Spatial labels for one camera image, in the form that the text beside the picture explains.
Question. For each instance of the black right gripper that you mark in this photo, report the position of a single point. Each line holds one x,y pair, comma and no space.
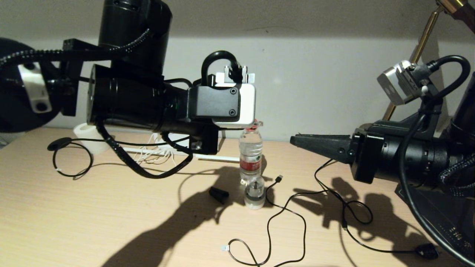
367,155

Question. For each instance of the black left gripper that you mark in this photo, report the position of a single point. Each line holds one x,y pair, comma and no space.
211,104

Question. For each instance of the white router with antennas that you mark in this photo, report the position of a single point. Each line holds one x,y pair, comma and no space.
222,158

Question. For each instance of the red-capped clear water bottle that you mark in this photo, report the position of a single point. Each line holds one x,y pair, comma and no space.
250,148

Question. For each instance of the small black clip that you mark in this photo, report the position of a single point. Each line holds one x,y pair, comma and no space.
218,194

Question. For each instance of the glass bulb on white base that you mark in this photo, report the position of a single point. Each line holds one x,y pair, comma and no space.
254,202

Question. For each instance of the white toilet paper roll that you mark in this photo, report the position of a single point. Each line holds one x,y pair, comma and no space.
83,133

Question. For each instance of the dark box with gold trim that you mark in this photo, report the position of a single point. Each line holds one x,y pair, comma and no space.
445,230

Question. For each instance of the gold desk lamp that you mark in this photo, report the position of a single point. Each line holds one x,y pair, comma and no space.
426,33

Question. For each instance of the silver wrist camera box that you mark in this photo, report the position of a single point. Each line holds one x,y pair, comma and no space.
397,83
246,107

